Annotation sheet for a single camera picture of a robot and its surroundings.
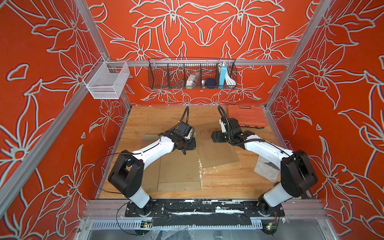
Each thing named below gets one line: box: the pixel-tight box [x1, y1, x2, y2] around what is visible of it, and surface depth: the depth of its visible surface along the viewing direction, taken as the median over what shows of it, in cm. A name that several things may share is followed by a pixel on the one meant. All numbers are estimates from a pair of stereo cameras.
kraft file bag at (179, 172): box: [157, 148, 201, 191], surface depth 87 cm
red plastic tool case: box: [227, 104, 266, 128], surface depth 106 cm
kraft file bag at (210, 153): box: [193, 121, 240, 169], surface depth 95 cm
